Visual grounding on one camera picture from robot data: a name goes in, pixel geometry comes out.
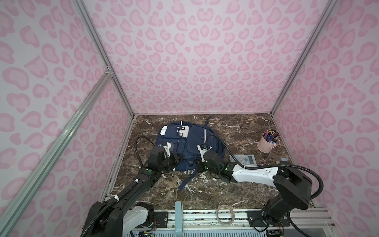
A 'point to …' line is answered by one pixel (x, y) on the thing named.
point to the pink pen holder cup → (265, 147)
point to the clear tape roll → (217, 217)
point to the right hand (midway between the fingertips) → (196, 159)
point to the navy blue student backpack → (185, 137)
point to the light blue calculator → (245, 159)
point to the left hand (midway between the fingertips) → (184, 153)
